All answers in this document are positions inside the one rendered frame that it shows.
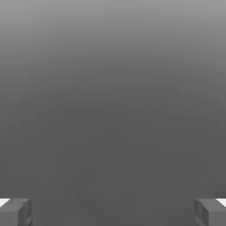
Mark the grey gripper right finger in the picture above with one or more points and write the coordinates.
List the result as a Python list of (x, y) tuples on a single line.
[(211, 212)]

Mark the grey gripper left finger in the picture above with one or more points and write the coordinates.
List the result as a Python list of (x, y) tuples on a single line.
[(15, 212)]

